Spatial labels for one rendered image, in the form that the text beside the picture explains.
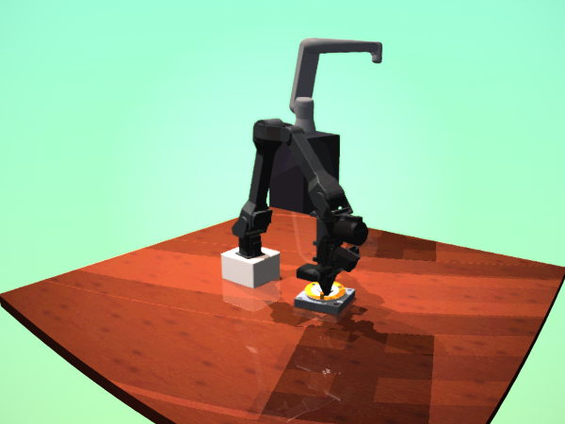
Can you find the orange round plate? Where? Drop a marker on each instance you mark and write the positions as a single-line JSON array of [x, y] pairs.
[[311, 292]]

